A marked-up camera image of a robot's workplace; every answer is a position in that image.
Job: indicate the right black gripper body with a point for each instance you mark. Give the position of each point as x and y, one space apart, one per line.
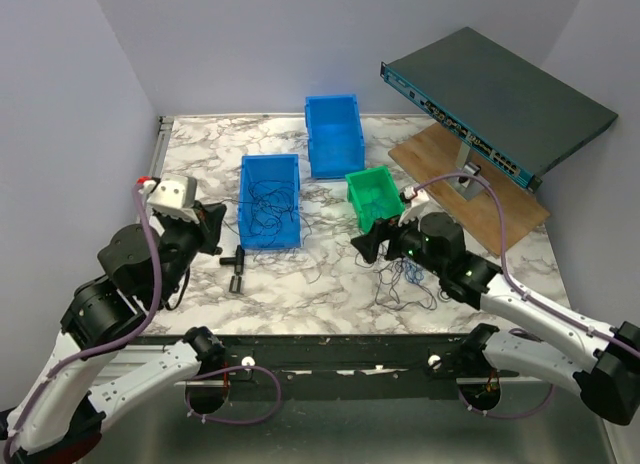
410 247

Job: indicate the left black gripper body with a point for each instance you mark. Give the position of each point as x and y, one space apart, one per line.
183 240

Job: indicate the green bin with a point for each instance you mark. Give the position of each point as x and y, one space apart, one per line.
373 195

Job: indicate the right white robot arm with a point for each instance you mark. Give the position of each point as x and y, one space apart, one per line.
594 360

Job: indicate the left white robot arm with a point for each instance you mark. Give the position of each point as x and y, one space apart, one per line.
65 414

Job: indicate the near blue bin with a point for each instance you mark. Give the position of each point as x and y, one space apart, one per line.
268 204

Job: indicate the blue bin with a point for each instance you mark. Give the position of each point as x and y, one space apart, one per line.
336 144
268 204

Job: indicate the black socket tool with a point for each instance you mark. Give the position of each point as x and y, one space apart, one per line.
237 262

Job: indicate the wooden board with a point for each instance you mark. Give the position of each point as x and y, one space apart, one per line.
434 152

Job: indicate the far blue bin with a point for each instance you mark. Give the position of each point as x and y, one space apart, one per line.
336 144

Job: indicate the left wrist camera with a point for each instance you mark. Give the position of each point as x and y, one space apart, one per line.
172 196

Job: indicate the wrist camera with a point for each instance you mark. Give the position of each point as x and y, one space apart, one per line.
172 196
415 201

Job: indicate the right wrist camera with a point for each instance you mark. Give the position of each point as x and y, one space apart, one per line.
415 201

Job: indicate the metal stand bracket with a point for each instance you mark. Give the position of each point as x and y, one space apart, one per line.
468 180

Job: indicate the aluminium frame rail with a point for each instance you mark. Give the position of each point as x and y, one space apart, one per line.
150 174

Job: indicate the network switch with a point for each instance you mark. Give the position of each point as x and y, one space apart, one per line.
512 113

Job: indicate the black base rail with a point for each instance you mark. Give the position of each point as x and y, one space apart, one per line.
352 367

